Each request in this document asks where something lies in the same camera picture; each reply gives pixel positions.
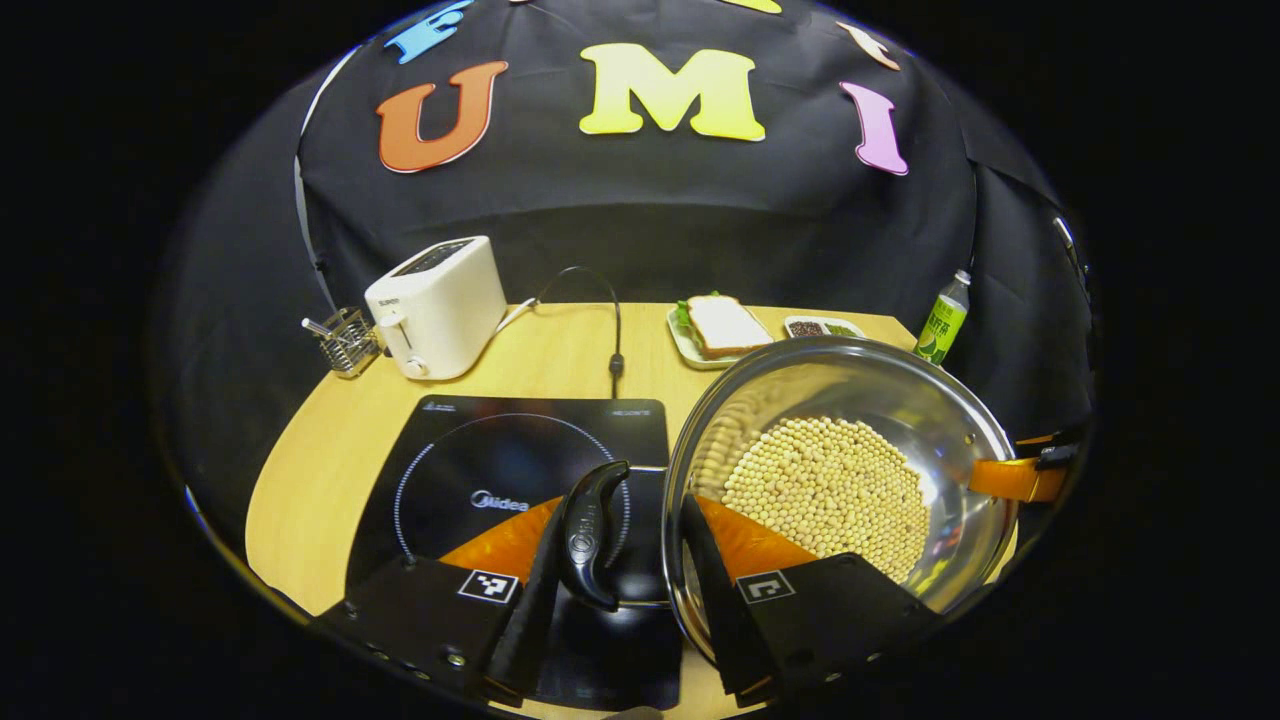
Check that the pale green sandwich plate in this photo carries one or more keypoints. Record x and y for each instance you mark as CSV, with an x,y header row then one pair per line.
x,y
685,345

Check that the black induction cooktop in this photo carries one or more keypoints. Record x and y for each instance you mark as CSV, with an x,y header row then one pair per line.
x,y
450,450

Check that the green label drink bottle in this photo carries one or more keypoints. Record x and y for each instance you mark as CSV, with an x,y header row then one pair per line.
x,y
940,325

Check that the stainless steel pot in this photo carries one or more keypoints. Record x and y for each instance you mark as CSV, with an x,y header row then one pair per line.
x,y
880,390

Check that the sandwich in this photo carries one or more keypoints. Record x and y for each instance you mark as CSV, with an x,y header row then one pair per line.
x,y
725,325

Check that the white divided grain tray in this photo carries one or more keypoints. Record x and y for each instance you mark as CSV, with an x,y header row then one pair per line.
x,y
810,327

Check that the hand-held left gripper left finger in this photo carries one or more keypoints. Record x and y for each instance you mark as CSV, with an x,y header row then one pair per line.
x,y
420,610

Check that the pile of soybeans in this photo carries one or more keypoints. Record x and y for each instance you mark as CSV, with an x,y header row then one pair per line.
x,y
830,490

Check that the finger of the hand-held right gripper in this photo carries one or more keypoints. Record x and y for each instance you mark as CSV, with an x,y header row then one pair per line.
x,y
1015,480
1050,437

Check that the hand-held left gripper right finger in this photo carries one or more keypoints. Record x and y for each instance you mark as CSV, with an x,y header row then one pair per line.
x,y
830,620

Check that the white toaster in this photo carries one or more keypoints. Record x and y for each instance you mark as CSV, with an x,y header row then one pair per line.
x,y
440,310

